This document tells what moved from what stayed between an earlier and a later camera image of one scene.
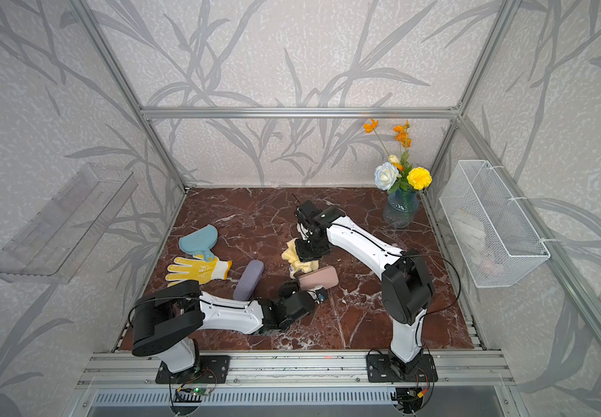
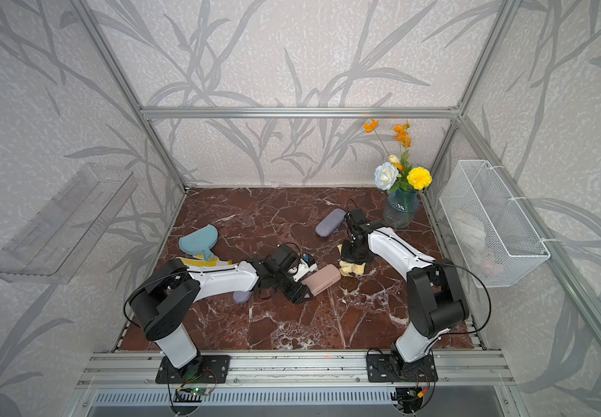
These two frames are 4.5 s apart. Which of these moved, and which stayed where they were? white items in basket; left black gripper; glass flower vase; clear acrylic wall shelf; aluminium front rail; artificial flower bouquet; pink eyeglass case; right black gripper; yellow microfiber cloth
Moved: right black gripper; left black gripper; yellow microfiber cloth
Stayed: artificial flower bouquet; clear acrylic wall shelf; pink eyeglass case; glass flower vase; aluminium front rail; white items in basket
